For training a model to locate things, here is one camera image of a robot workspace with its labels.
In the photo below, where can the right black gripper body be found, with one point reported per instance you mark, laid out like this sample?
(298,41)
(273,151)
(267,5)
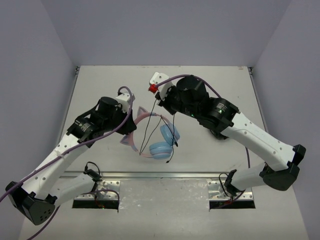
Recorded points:
(171,101)

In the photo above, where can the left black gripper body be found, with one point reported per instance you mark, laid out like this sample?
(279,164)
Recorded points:
(127,125)

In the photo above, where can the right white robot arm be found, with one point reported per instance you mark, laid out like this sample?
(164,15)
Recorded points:
(187,94)

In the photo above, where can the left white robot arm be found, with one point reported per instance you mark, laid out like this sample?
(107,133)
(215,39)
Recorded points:
(37,195)

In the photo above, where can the black headphones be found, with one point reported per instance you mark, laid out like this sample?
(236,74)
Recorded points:
(217,135)

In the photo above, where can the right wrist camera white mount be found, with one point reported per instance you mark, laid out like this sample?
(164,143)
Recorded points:
(158,85)

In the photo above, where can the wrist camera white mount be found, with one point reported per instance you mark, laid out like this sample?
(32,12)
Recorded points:
(158,85)
(126,101)

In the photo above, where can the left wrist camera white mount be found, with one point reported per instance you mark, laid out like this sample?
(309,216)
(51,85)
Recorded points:
(126,101)

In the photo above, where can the aluminium table rail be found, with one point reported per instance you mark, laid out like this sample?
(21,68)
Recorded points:
(158,175)

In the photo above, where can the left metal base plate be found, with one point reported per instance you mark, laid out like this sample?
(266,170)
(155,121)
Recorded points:
(106,190)

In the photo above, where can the metal base plate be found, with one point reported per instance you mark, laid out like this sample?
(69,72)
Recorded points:
(216,193)
(106,190)

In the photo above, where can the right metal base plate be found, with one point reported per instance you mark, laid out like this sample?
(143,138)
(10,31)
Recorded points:
(216,193)

